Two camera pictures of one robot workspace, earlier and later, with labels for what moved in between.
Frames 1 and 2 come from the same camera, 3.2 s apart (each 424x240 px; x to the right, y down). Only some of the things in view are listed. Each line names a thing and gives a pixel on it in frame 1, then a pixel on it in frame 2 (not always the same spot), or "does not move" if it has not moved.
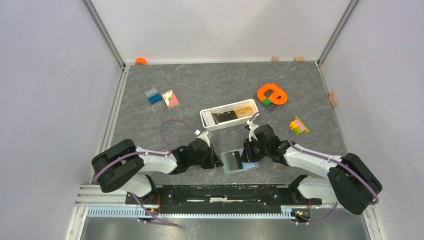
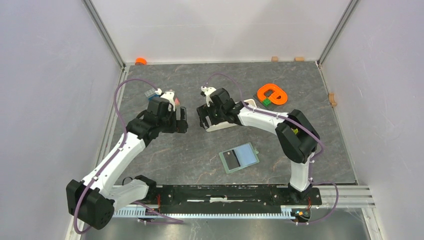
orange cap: (140, 61) does not move
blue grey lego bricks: (153, 96) does not move
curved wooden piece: (332, 99) does not move
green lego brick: (266, 102) does not move
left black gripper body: (209, 162) -> (168, 123)
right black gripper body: (254, 151) -> (215, 115)
